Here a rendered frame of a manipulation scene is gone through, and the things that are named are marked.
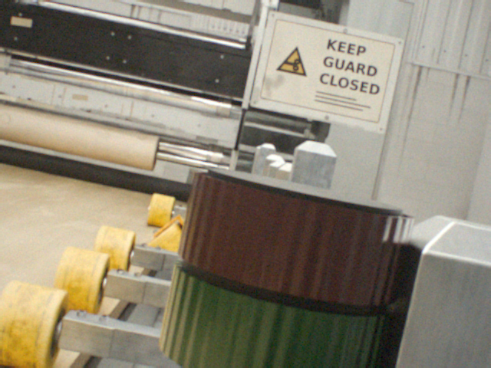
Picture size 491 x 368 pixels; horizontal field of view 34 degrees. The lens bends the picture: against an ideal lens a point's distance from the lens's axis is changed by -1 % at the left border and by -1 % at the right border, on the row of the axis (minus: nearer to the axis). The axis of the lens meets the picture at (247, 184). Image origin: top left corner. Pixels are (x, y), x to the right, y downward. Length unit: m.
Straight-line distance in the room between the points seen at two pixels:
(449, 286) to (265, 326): 0.05
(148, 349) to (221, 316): 0.58
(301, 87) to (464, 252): 2.54
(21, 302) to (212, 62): 2.08
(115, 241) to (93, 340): 0.49
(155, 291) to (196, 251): 0.81
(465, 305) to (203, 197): 0.07
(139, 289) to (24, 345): 0.28
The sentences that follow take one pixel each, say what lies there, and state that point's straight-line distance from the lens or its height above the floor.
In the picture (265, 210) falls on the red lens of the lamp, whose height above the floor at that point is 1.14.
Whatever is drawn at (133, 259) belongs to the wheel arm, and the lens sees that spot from 1.26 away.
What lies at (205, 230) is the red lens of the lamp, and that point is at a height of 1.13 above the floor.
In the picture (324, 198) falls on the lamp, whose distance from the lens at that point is 0.19.
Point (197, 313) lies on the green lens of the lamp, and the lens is 0.20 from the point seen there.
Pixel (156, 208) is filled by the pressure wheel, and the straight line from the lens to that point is 1.98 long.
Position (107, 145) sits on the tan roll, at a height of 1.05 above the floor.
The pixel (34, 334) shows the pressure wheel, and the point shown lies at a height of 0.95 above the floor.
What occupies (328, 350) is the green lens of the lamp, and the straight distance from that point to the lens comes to 0.19.
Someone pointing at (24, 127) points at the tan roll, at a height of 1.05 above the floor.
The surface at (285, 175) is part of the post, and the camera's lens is 0.95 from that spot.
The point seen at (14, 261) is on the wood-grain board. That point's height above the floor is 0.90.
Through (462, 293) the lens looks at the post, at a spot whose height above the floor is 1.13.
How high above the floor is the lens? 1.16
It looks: 3 degrees down
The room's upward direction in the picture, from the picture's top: 12 degrees clockwise
